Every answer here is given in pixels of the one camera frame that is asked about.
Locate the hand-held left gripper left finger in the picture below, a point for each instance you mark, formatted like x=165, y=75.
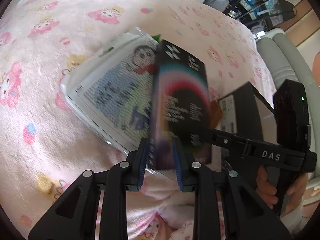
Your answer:
x=143, y=161

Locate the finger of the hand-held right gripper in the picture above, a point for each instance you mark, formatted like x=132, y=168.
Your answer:
x=225, y=141

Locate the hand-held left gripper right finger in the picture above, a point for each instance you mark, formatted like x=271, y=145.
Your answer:
x=178, y=166

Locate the black cardboard storage box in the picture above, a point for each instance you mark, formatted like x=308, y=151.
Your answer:
x=247, y=105

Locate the black box with rainbow print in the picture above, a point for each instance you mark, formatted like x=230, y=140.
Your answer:
x=182, y=92

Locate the cartoon bead art pack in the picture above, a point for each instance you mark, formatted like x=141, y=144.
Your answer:
x=112, y=87

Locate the person's right hand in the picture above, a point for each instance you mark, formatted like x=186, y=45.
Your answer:
x=266, y=188

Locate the grey padded headboard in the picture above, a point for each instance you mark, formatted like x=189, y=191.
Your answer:
x=282, y=55

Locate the display shelf with figures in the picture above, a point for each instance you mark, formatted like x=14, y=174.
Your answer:
x=250, y=2

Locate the green packet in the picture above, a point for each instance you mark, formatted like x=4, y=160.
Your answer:
x=156, y=37

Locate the pink printed blanket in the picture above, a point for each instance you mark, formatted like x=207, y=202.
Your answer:
x=50, y=42

